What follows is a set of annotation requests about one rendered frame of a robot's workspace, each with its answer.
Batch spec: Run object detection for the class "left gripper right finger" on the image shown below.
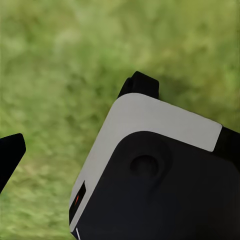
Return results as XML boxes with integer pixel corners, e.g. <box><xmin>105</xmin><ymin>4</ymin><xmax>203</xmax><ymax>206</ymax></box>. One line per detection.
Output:
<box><xmin>224</xmin><ymin>133</ymin><xmax>240</xmax><ymax>173</ymax></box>

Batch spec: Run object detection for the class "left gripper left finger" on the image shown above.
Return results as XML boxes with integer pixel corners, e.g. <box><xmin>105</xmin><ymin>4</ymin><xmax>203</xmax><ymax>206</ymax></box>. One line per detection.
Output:
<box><xmin>0</xmin><ymin>133</ymin><xmax>26</xmax><ymax>193</ymax></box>

